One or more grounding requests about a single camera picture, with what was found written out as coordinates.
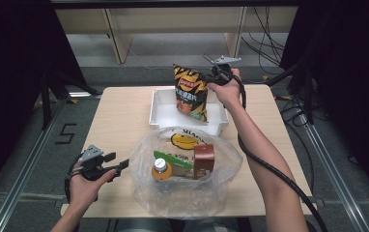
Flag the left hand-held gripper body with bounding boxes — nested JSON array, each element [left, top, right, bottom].
[[77, 144, 110, 182]]

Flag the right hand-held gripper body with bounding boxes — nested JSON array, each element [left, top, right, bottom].
[[210, 55, 242, 87]]

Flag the black yellow chip bag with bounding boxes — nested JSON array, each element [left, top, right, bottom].
[[172, 63, 210, 124]]

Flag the green snack packet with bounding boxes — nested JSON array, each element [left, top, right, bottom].
[[153, 150, 195, 171]]

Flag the white plastic bin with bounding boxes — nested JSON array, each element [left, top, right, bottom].
[[148, 88, 230, 136]]

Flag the clear plastic shopping bag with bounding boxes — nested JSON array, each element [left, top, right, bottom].
[[128, 126, 244, 220]]

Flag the brown drink carton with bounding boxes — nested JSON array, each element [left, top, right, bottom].
[[192, 143, 216, 180]]

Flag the person's right hand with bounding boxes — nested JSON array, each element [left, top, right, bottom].
[[207, 68, 243, 110]]

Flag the person's left hand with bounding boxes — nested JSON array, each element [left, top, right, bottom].
[[69, 168, 118, 214]]

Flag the orange juice bottle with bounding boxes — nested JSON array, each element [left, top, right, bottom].
[[151, 158, 174, 183]]

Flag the black metal stand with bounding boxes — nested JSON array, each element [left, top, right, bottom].
[[266, 62, 316, 126], [39, 69, 101, 130]]

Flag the light wooden desk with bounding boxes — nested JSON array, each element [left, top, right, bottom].
[[55, 6, 299, 65]]

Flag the black curtain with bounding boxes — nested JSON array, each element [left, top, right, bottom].
[[279, 0, 369, 207], [0, 0, 88, 207]]

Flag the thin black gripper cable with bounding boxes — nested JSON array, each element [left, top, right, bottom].
[[64, 154, 84, 205]]

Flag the bundle of black floor cables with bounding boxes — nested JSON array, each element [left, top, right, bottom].
[[241, 6, 287, 75]]

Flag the aluminium floor rail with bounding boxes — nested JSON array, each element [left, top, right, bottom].
[[0, 98, 70, 232], [301, 124, 369, 232]]

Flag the looped black floor cables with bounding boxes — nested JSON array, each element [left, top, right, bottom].
[[275, 93, 310, 129]]

